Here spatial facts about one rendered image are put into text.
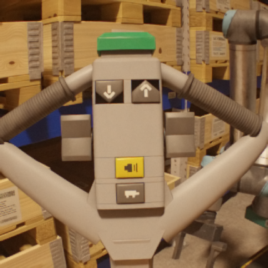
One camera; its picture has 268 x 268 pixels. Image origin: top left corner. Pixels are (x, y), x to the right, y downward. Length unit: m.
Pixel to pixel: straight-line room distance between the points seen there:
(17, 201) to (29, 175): 0.78
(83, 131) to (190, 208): 0.18
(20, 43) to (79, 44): 0.27
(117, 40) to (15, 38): 0.74
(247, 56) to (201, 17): 0.87
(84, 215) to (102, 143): 0.10
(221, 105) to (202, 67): 1.55
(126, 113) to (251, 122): 0.18
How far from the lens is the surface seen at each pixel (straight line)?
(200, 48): 1.98
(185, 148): 0.42
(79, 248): 1.52
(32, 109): 0.43
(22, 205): 1.23
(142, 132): 0.41
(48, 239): 1.37
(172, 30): 1.72
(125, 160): 0.40
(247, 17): 1.16
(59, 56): 1.23
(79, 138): 0.42
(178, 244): 1.04
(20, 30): 1.14
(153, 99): 0.41
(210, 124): 2.15
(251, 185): 1.04
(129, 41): 0.43
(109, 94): 0.40
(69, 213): 0.44
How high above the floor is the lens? 1.41
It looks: 16 degrees down
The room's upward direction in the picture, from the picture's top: 1 degrees counter-clockwise
